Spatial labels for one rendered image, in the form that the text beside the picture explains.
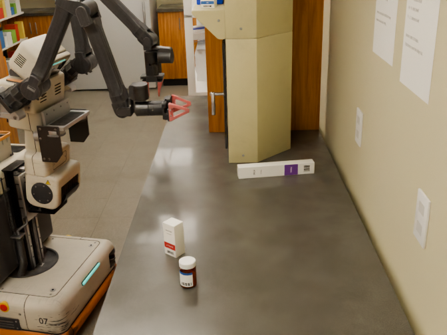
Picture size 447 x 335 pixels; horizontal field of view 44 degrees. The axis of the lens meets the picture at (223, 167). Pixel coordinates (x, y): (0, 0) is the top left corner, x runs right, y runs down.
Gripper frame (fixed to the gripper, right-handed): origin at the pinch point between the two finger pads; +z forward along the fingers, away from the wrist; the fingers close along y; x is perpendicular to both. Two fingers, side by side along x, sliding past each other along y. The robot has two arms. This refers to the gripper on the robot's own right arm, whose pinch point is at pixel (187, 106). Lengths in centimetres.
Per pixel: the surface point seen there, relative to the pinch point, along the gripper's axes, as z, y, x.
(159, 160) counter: -12.6, -0.5, 21.2
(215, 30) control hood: 12.0, -5.0, -28.6
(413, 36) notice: 58, -76, -36
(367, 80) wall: 58, -37, -17
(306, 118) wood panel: 49, 32, 16
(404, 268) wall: 58, -86, 18
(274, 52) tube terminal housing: 32.9, 1.7, -18.9
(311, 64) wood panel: 51, 32, -8
